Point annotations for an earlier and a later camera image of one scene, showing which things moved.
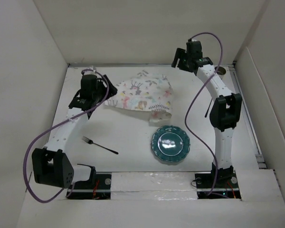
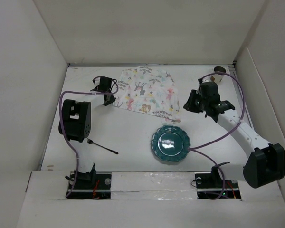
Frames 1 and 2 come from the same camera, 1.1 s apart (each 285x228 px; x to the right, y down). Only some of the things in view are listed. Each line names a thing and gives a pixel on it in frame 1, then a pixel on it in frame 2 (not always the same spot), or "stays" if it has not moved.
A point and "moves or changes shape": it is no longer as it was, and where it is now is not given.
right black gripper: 180,53 → 189,105
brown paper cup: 221,71 stays
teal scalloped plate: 171,143 stays
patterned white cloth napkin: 146,91 moves or changes shape
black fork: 90,142 stays
